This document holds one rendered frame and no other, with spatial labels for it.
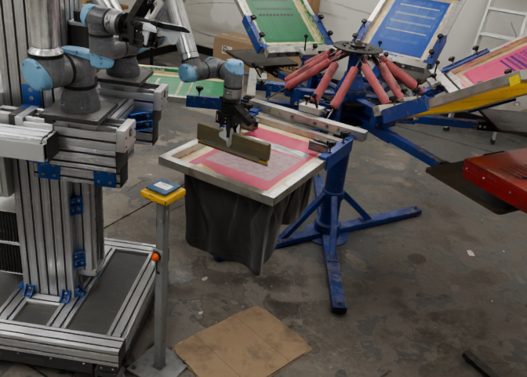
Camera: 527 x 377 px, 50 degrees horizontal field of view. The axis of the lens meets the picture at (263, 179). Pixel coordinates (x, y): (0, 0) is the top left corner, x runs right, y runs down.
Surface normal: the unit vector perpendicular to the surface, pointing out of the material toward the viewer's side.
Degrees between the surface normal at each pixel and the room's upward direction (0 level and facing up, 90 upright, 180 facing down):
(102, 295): 0
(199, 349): 0
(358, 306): 0
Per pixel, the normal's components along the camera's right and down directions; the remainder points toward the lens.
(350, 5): -0.51, 0.34
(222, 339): 0.10, -0.87
